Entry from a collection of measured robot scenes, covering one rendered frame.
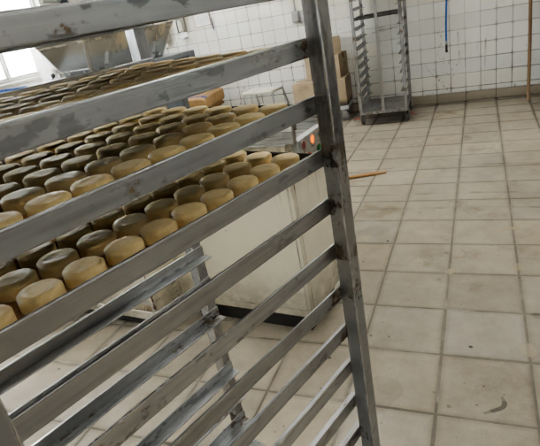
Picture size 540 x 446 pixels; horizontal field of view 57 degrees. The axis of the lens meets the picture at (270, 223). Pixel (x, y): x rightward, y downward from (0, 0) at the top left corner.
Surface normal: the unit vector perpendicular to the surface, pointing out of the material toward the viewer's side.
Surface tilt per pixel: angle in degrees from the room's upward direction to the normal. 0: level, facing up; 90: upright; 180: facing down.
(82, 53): 110
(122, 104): 90
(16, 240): 90
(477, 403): 0
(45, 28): 90
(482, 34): 90
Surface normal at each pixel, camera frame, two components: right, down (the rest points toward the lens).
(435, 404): -0.18, -0.90
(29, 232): 0.76, 0.13
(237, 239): -0.45, 0.43
